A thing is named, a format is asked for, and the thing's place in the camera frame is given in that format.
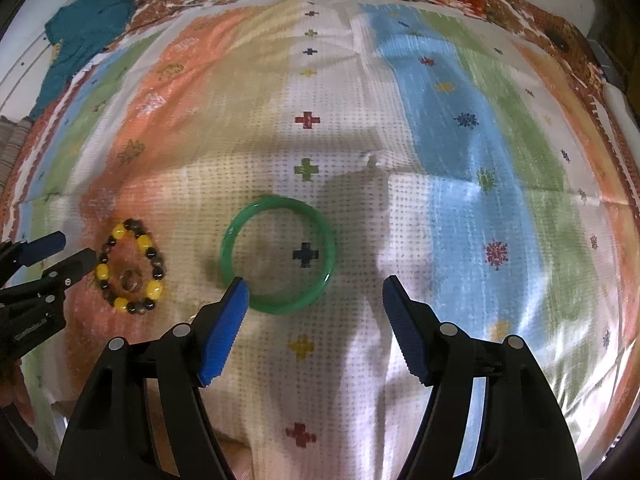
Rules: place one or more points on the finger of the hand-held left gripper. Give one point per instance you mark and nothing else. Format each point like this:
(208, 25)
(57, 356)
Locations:
(75, 265)
(47, 247)

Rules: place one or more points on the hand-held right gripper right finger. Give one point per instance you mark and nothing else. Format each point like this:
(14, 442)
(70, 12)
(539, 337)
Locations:
(407, 332)

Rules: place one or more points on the grey box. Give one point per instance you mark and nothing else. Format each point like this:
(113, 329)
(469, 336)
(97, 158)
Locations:
(606, 57)

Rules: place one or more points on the green jade bangle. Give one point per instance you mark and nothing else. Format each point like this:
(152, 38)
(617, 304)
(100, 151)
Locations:
(240, 220)

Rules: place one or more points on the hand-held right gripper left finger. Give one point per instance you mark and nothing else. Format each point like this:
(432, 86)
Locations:
(225, 330)

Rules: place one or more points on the brown striped cushion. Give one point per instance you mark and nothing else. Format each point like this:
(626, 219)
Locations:
(11, 145)

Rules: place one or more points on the teal garment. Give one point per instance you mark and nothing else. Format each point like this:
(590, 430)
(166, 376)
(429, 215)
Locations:
(80, 30)

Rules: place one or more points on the white headboard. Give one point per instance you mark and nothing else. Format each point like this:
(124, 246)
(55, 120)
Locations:
(25, 70)

